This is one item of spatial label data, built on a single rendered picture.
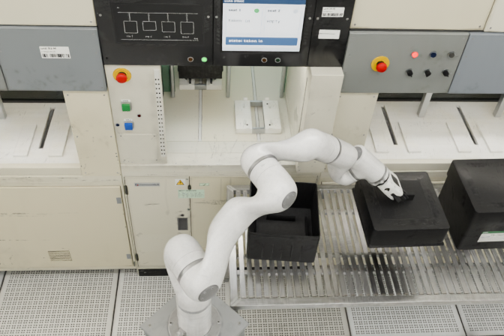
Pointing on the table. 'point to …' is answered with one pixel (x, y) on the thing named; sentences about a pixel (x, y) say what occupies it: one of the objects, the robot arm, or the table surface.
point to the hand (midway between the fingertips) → (401, 195)
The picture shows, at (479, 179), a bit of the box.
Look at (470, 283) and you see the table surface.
